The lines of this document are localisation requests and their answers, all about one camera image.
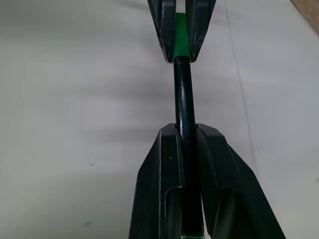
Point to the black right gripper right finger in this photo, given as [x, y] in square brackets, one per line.
[229, 169]

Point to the green marker cap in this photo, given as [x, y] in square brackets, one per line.
[181, 37]

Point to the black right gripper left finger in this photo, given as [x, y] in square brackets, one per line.
[154, 169]

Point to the black marker pen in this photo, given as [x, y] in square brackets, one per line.
[184, 99]

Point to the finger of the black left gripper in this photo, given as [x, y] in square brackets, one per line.
[164, 30]
[199, 27]

